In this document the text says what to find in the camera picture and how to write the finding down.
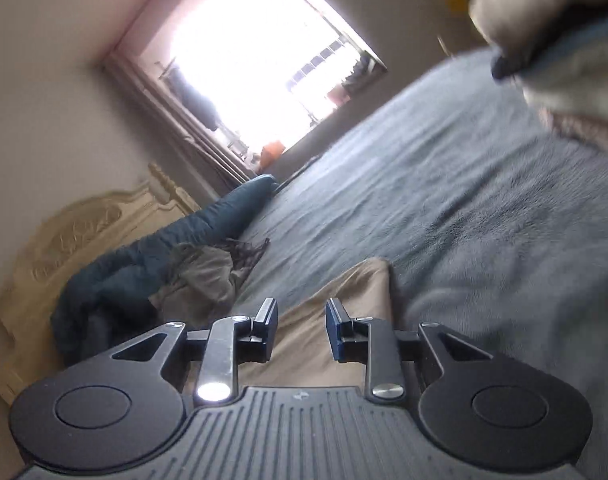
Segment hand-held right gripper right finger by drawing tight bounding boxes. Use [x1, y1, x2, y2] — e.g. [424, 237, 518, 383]
[325, 297, 495, 401]

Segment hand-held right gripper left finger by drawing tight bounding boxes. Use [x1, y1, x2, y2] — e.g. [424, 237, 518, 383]
[111, 297, 279, 405]

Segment beige pants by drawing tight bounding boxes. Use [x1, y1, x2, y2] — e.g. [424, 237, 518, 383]
[234, 256, 399, 391]

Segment stack of folded clothes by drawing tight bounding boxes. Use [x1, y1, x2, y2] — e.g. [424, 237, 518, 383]
[464, 0, 608, 161]

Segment dark thin garment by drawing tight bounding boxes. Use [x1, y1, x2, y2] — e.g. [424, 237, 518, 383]
[229, 237, 271, 273]

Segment grey garment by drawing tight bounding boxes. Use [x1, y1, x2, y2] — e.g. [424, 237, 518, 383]
[148, 242, 255, 323]

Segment dark teal pillow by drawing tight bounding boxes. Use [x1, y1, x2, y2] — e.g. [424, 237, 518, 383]
[51, 174, 279, 366]

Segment orange bag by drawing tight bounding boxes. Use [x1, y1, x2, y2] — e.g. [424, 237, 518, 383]
[258, 141, 286, 168]

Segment grey curtain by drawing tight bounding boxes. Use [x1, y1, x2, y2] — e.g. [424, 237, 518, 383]
[104, 52, 257, 186]

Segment carved cream headboard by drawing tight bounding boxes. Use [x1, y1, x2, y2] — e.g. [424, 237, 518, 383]
[0, 162, 202, 406]

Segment cardboard box with shoes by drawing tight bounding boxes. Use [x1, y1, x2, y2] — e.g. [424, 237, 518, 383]
[344, 55, 385, 88]

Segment bright window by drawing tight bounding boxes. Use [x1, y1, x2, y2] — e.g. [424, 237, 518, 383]
[104, 0, 389, 161]

